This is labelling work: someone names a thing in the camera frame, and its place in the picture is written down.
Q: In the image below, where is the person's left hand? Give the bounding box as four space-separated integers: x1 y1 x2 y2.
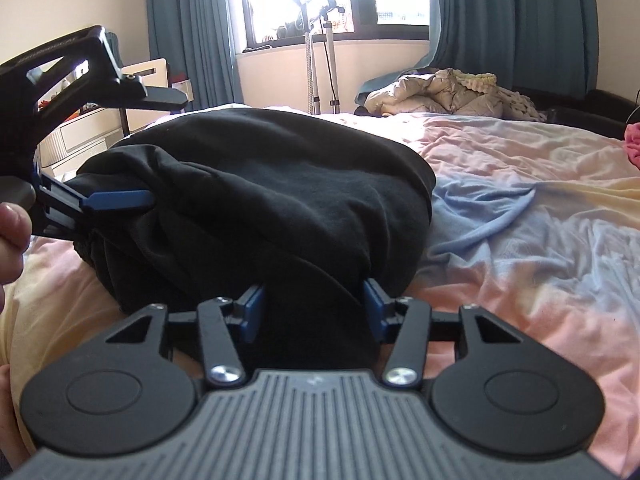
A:
0 202 32 311

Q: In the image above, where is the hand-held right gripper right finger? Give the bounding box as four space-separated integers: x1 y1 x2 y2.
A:
363 279 528 391

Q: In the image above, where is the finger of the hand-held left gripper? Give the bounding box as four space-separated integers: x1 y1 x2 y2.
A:
117 85 190 112
32 160 157 241

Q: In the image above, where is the cream knit cloth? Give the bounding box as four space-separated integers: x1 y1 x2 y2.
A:
452 67 498 88

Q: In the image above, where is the bed with pastel sheet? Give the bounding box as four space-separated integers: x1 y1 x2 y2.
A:
0 102 640 476

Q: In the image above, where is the beige quilted jacket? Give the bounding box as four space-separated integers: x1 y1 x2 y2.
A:
365 69 506 118

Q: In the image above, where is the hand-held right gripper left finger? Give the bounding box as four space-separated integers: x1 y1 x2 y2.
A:
105 284 266 390

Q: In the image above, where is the pink fleece blanket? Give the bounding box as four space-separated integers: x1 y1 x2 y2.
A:
624 122 640 168

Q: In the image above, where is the white patterned blanket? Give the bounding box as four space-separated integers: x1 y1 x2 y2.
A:
495 85 543 121

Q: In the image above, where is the blue curtain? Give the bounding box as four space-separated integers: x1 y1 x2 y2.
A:
355 0 601 106
145 0 246 111

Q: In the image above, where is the white backed chair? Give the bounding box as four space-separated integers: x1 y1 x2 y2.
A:
117 57 171 136

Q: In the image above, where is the white dressing table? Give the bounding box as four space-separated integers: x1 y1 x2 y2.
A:
37 105 126 176

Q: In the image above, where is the black sofa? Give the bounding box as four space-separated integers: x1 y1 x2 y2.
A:
510 85 640 141

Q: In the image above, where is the black garment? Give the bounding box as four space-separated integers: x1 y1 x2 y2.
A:
72 107 435 373

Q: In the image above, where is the garment steamer stand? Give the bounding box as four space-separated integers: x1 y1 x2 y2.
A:
292 0 346 116

